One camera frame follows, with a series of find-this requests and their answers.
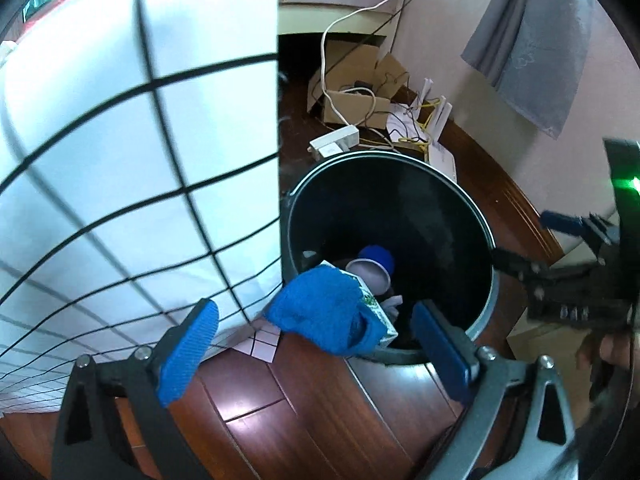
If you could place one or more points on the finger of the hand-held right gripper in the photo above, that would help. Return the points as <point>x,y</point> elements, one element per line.
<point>517,264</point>
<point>562,221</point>

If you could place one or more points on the person's right hand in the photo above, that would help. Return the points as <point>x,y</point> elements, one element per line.
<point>612,350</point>

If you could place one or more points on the blue cloth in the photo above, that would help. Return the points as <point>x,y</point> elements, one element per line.
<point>320,305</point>

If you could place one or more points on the white router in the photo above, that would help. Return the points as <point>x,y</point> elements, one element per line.
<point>440,155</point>

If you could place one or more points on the white floor power strip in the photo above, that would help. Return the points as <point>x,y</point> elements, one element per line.
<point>332,142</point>

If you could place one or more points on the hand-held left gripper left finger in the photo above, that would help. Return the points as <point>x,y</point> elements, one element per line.
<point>190,355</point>

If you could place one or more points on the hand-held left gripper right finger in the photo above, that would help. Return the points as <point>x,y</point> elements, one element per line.
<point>442,355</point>

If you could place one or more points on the white black-grid tablecloth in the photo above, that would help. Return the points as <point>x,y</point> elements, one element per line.
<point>100,160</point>

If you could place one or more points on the cardboard box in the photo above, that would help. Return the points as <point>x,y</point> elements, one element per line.
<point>350,105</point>

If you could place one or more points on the white paper cup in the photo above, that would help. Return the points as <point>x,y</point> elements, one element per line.
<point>367,272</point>

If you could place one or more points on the black trash bin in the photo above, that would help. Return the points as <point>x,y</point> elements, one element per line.
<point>400,200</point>

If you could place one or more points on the grey curtain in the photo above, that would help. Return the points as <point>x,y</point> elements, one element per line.
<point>530,35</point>

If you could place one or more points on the green and white carton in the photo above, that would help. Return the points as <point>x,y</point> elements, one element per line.
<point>377,310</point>

